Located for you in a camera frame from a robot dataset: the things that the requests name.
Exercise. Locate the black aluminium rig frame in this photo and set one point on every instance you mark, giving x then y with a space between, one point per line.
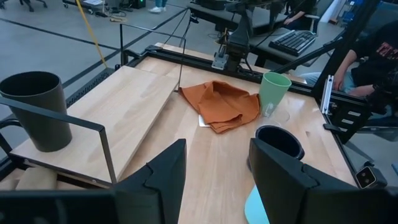
186 59

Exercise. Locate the silver corner bracket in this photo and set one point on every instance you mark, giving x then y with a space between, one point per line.
328 93

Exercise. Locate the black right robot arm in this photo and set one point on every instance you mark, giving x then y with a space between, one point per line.
239 40

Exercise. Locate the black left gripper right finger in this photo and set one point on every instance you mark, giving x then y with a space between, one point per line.
280 186

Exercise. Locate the black office chair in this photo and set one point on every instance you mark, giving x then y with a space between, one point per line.
31 4

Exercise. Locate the green cup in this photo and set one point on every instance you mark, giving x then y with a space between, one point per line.
273 90

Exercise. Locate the beige cloth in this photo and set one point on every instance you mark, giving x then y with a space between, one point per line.
34 179

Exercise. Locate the orange cloth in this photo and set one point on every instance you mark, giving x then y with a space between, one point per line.
217 105

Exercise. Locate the black computer tower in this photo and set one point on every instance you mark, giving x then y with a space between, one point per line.
138 3

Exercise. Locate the wooden shelf with black frame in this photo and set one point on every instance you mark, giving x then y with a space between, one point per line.
124 102

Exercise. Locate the white card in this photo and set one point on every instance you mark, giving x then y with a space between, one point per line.
202 123

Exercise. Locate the navy speckled enamel mug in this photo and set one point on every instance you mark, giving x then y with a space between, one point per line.
280 140

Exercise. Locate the cyan mug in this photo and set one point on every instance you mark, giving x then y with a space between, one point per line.
255 208

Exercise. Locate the black keyboard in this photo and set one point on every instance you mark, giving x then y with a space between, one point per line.
292 42

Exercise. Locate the dark brown tall cup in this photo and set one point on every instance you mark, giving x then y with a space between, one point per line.
49 137

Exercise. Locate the clear glass mug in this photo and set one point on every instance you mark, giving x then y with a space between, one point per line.
275 119

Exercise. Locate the grey desk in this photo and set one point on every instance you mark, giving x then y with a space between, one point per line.
323 40
217 17

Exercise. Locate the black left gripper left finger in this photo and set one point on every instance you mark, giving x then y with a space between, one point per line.
161 186

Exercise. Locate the small table-level camera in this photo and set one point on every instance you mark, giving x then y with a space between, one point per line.
368 175

